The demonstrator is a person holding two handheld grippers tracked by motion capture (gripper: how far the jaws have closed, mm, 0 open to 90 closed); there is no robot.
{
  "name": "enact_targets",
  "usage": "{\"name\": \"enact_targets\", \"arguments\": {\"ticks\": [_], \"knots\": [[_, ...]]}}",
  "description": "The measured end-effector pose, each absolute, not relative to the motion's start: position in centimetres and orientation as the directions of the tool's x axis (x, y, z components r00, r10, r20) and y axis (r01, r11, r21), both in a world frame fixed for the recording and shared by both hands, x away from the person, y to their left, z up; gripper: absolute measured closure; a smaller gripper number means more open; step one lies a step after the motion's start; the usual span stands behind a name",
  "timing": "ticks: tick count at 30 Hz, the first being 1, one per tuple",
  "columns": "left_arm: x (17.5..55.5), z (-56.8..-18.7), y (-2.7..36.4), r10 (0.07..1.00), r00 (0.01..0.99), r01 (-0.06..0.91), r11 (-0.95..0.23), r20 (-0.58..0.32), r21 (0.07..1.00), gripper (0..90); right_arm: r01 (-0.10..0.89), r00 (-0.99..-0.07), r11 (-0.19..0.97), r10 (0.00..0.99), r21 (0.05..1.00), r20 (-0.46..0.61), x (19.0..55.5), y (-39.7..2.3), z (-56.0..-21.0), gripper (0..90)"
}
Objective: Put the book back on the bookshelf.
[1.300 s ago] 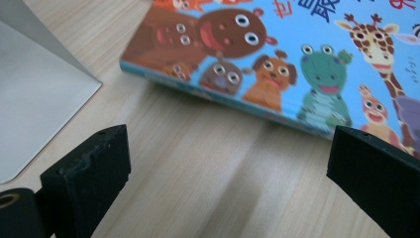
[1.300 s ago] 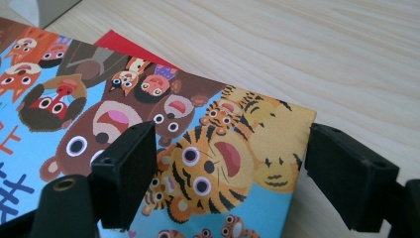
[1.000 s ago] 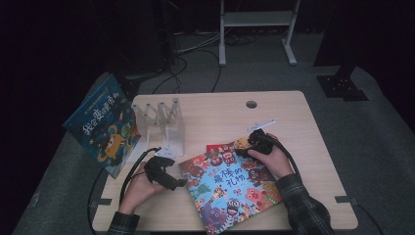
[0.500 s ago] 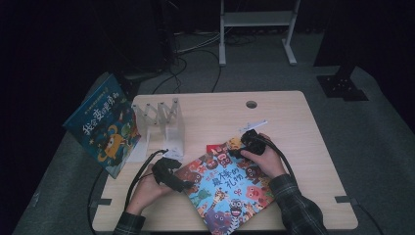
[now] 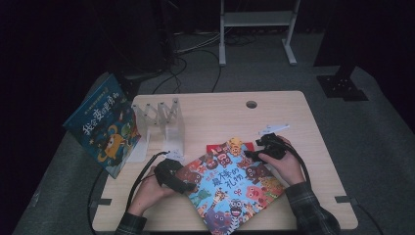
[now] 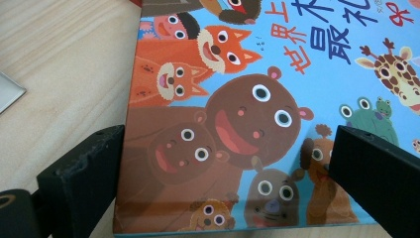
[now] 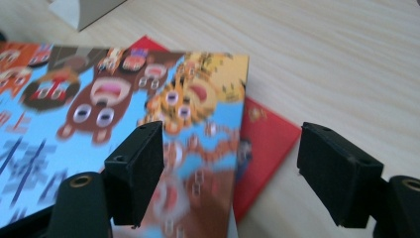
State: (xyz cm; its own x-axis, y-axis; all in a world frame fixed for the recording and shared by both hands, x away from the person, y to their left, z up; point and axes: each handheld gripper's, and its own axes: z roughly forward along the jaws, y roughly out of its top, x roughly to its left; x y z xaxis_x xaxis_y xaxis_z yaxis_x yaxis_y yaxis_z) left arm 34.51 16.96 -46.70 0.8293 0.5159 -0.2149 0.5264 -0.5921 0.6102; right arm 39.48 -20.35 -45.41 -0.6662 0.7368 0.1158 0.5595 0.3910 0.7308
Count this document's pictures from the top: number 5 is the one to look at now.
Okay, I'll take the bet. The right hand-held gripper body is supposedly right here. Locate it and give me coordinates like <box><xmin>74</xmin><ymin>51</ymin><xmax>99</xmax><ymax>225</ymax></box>
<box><xmin>257</xmin><ymin>122</ymin><xmax>291</xmax><ymax>161</ymax></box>

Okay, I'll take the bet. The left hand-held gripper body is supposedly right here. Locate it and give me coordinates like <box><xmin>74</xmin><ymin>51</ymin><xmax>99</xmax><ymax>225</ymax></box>
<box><xmin>153</xmin><ymin>149</ymin><xmax>187</xmax><ymax>194</ymax></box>

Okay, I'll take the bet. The light blue animal picture book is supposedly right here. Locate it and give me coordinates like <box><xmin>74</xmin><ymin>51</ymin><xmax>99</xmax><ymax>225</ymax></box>
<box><xmin>177</xmin><ymin>136</ymin><xmax>286</xmax><ymax>235</ymax></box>

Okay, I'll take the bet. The dark blue monster picture book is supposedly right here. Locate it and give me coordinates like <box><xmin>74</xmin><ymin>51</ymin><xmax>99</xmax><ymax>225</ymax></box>
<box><xmin>63</xmin><ymin>72</ymin><xmax>142</xmax><ymax>180</ymax></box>

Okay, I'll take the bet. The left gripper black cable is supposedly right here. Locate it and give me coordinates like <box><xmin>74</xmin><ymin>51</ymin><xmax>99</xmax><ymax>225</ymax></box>
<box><xmin>125</xmin><ymin>150</ymin><xmax>170</xmax><ymax>213</ymax></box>

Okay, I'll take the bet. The black looped floor cable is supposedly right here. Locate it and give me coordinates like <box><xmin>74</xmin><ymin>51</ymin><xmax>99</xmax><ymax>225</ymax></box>
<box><xmin>151</xmin><ymin>57</ymin><xmax>189</xmax><ymax>96</ymax></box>

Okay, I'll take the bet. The white metal desk frame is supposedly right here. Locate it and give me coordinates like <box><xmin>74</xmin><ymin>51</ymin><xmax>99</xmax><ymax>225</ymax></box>
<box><xmin>218</xmin><ymin>0</ymin><xmax>301</xmax><ymax>68</ymax></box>

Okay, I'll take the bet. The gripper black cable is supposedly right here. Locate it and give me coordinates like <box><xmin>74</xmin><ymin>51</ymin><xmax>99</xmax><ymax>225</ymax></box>
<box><xmin>277</xmin><ymin>140</ymin><xmax>311</xmax><ymax>189</ymax></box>
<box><xmin>125</xmin><ymin>150</ymin><xmax>170</xmax><ymax>213</ymax></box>

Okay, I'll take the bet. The black metal stand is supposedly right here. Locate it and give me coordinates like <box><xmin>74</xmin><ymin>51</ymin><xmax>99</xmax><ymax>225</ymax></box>
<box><xmin>314</xmin><ymin>0</ymin><xmax>370</xmax><ymax>102</ymax></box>
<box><xmin>107</xmin><ymin>0</ymin><xmax>170</xmax><ymax>101</ymax></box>

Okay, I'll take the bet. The person's right hand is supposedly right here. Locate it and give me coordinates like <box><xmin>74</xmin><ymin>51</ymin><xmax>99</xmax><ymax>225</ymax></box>
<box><xmin>258</xmin><ymin>136</ymin><xmax>306</xmax><ymax>186</ymax></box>

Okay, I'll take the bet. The black cable along table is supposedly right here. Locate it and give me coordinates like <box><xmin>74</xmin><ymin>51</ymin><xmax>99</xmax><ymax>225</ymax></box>
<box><xmin>87</xmin><ymin>169</ymin><xmax>109</xmax><ymax>235</ymax></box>
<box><xmin>350</xmin><ymin>199</ymin><xmax>386</xmax><ymax>235</ymax></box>

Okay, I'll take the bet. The black curved floor cable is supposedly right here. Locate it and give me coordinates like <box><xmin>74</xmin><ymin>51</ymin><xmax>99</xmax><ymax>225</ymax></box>
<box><xmin>195</xmin><ymin>48</ymin><xmax>223</xmax><ymax>93</ymax></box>

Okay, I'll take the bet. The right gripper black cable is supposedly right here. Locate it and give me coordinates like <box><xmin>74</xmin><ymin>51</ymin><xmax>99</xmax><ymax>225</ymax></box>
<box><xmin>277</xmin><ymin>140</ymin><xmax>311</xmax><ymax>189</ymax></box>

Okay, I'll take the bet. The clear accordion book rack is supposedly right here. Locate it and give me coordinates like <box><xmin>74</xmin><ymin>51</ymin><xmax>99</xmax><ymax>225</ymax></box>
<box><xmin>125</xmin><ymin>97</ymin><xmax>186</xmax><ymax>164</ymax></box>

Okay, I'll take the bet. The grey floor cable bundle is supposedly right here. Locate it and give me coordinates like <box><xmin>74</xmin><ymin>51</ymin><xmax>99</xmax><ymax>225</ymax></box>
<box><xmin>175</xmin><ymin>30</ymin><xmax>223</xmax><ymax>55</ymax></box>

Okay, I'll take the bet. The person's left hand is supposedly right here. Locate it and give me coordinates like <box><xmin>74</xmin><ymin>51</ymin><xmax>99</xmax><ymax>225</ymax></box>
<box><xmin>127</xmin><ymin>174</ymin><xmax>177</xmax><ymax>217</ymax></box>

